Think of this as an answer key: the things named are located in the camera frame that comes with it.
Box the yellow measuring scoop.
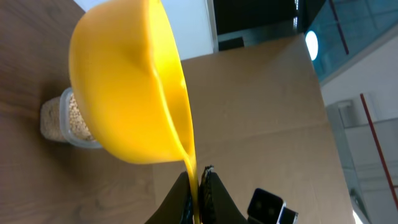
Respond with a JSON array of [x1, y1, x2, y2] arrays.
[[68, 0, 200, 223]]

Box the clear plastic container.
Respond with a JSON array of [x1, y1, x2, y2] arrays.
[[39, 86, 103, 149]]

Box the cardboard box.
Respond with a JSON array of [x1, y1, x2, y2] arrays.
[[152, 32, 357, 224]]

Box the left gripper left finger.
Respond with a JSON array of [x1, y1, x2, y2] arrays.
[[146, 172, 193, 224]]

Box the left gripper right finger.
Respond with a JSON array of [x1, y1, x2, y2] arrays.
[[199, 165, 248, 224]]

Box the soybeans in container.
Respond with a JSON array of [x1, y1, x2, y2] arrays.
[[40, 93, 95, 142]]

